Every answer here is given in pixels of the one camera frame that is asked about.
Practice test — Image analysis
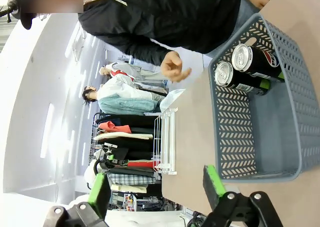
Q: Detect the person's right forearm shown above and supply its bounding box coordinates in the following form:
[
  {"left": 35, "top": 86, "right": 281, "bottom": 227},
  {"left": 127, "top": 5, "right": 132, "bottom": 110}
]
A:
[{"left": 119, "top": 36, "right": 176, "bottom": 66}]

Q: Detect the plaid garment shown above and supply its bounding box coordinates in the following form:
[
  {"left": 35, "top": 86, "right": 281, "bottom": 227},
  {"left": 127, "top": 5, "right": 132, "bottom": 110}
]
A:
[{"left": 106, "top": 173, "right": 156, "bottom": 186}]

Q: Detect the person in black jacket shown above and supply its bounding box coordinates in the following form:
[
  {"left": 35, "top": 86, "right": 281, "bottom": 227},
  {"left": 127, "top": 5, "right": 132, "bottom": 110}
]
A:
[{"left": 21, "top": 0, "right": 262, "bottom": 66}]

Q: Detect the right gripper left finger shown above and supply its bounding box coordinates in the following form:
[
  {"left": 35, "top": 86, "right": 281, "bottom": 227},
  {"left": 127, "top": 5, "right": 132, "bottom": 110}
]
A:
[{"left": 42, "top": 172, "right": 112, "bottom": 227}]

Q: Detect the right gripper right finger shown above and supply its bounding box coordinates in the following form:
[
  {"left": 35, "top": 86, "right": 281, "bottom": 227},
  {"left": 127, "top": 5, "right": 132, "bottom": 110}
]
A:
[{"left": 201, "top": 164, "right": 285, "bottom": 227}]

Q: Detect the cream garment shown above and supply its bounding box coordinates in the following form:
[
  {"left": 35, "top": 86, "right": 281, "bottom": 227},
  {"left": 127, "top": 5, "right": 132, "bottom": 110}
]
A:
[
  {"left": 110, "top": 184, "right": 148, "bottom": 194},
  {"left": 93, "top": 131, "right": 154, "bottom": 141}
]

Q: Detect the black garment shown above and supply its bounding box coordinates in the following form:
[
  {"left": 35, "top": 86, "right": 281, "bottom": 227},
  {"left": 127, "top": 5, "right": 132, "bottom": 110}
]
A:
[
  {"left": 96, "top": 114, "right": 161, "bottom": 128},
  {"left": 97, "top": 139, "right": 155, "bottom": 160}
]

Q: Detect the black-haired mannequin white jacket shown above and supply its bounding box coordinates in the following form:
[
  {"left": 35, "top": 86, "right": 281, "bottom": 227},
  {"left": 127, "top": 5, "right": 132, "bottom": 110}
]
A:
[{"left": 81, "top": 73, "right": 169, "bottom": 105}]

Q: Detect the coral garment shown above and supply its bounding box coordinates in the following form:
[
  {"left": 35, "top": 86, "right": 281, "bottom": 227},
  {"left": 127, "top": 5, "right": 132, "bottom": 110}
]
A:
[{"left": 97, "top": 120, "right": 133, "bottom": 135}]

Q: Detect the person's right hand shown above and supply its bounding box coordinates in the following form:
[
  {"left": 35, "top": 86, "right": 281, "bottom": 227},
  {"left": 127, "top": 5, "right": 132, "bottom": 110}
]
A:
[{"left": 159, "top": 50, "right": 193, "bottom": 83}]

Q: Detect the red garment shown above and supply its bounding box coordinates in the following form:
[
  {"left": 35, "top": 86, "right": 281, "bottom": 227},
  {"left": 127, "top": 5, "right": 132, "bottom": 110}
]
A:
[{"left": 126, "top": 160, "right": 156, "bottom": 169}]

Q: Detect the bald mannequin grey top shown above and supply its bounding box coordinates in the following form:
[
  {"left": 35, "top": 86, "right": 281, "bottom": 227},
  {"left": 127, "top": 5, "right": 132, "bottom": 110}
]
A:
[{"left": 98, "top": 61, "right": 169, "bottom": 82}]

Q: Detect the clear plastic bag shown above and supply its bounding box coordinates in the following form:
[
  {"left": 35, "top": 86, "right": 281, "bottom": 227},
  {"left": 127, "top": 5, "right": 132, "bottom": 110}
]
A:
[{"left": 159, "top": 88, "right": 187, "bottom": 114}]

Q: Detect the black Pepsi can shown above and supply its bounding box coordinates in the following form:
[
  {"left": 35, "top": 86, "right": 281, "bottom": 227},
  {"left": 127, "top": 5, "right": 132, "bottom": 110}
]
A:
[
  {"left": 214, "top": 61, "right": 272, "bottom": 97},
  {"left": 231, "top": 43, "right": 286, "bottom": 83}
]

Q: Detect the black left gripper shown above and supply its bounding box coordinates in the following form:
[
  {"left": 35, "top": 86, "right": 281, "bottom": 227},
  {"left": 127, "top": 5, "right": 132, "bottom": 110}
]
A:
[{"left": 100, "top": 149, "right": 119, "bottom": 169}]

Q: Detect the teal fuzzy garment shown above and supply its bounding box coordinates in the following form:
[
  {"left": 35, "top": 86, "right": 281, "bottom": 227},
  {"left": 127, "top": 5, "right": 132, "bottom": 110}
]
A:
[{"left": 98, "top": 97, "right": 162, "bottom": 116}]

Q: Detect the grey plastic basket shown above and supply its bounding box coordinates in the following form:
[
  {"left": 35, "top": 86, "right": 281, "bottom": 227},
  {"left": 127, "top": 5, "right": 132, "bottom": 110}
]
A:
[{"left": 207, "top": 12, "right": 320, "bottom": 184}]

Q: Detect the white can dispenser rack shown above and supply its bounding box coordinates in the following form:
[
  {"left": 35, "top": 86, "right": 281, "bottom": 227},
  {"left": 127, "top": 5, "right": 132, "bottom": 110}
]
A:
[{"left": 152, "top": 107, "right": 179, "bottom": 176}]

